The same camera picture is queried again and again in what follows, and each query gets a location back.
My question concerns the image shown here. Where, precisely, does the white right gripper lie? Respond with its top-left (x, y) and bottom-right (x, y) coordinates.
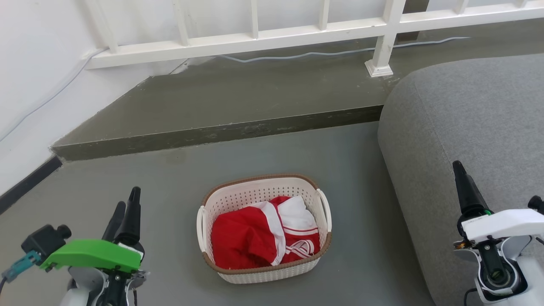
top-left (452, 160), bottom-right (544, 244)

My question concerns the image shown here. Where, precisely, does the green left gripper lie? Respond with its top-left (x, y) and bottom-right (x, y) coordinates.
top-left (40, 187), bottom-right (145, 274)

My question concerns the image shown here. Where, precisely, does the white perforated laundry basket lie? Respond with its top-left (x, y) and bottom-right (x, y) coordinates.
top-left (196, 173), bottom-right (332, 284)

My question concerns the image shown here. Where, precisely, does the grey fabric sofa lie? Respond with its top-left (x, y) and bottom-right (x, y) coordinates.
top-left (377, 53), bottom-right (544, 306)

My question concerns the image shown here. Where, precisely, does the black baseboard strip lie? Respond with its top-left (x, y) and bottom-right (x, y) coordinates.
top-left (0, 155), bottom-right (63, 215)

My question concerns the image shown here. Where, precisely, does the red and white garment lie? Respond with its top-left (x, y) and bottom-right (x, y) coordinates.
top-left (211, 195), bottom-right (321, 270)

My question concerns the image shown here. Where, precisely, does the grey concrete raised step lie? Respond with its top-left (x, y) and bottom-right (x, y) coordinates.
top-left (50, 19), bottom-right (544, 162)

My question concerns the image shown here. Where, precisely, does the white wooden railing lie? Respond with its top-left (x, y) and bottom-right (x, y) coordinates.
top-left (83, 0), bottom-right (544, 78)

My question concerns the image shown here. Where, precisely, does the teal cable connector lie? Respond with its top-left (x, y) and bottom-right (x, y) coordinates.
top-left (1, 251), bottom-right (42, 283)

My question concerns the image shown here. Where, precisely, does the white wall cable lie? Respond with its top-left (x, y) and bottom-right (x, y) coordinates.
top-left (0, 48), bottom-right (108, 143)

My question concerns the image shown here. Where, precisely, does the light grey floor cable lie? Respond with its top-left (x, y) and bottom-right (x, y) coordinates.
top-left (215, 37), bottom-right (470, 64)

